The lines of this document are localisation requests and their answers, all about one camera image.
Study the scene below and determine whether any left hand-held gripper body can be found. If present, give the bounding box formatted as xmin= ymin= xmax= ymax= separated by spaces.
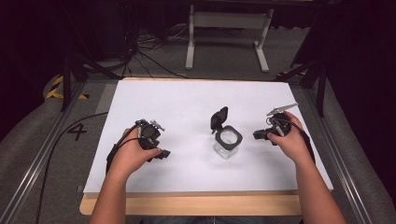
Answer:
xmin=134 ymin=119 xmax=166 ymax=151

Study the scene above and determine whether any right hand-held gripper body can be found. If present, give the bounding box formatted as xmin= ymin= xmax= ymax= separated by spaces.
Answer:
xmin=264 ymin=102 xmax=300 ymax=146

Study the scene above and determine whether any person's left hand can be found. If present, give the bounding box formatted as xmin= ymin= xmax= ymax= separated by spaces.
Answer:
xmin=109 ymin=127 xmax=163 ymax=175

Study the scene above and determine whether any person's right hand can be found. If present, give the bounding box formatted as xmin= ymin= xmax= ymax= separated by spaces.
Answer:
xmin=266 ymin=111 xmax=313 ymax=166

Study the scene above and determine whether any clear square jar black lid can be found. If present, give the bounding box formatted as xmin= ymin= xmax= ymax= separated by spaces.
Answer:
xmin=210 ymin=105 xmax=244 ymax=160

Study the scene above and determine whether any white table mat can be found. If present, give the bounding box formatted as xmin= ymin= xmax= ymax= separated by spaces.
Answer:
xmin=83 ymin=79 xmax=334 ymax=195

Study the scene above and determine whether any black tripod stand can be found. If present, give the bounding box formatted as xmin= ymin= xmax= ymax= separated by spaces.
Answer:
xmin=60 ymin=51 xmax=123 ymax=112
xmin=273 ymin=58 xmax=329 ymax=119

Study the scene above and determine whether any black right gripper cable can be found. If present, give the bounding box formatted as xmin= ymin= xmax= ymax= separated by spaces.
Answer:
xmin=266 ymin=116 xmax=317 ymax=164

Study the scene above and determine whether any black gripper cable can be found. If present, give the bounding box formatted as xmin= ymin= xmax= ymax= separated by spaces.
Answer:
xmin=266 ymin=116 xmax=317 ymax=164
xmin=106 ymin=123 xmax=142 ymax=175

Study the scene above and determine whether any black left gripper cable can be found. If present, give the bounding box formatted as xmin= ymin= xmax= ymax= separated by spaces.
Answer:
xmin=106 ymin=123 xmax=142 ymax=175

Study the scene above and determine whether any aluminium floor rail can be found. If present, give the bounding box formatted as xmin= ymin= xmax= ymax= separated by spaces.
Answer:
xmin=304 ymin=89 xmax=374 ymax=224
xmin=0 ymin=81 xmax=88 ymax=224

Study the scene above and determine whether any bundle of black floor cables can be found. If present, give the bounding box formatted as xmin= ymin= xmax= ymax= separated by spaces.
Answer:
xmin=121 ymin=23 xmax=191 ymax=79

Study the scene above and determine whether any black floor cable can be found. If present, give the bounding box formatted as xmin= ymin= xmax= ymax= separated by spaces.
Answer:
xmin=35 ymin=111 xmax=109 ymax=224

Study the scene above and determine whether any white metal desk frame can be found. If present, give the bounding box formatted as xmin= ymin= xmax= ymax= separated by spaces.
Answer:
xmin=185 ymin=4 xmax=275 ymax=74

